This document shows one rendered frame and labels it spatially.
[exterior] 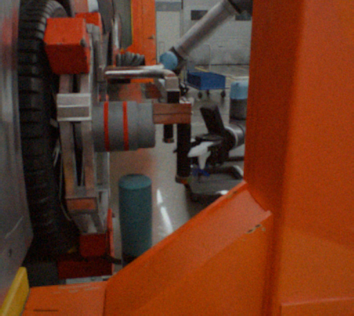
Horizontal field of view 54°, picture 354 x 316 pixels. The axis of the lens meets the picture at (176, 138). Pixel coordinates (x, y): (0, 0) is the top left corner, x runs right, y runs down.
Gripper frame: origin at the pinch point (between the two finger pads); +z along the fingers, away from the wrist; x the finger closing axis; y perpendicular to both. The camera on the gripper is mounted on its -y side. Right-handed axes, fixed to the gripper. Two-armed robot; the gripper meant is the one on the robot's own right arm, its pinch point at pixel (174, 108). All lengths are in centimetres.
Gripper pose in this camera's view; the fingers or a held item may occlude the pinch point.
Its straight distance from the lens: 132.3
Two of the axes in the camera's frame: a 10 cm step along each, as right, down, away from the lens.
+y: 4.6, -8.1, -3.5
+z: 1.3, 4.6, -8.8
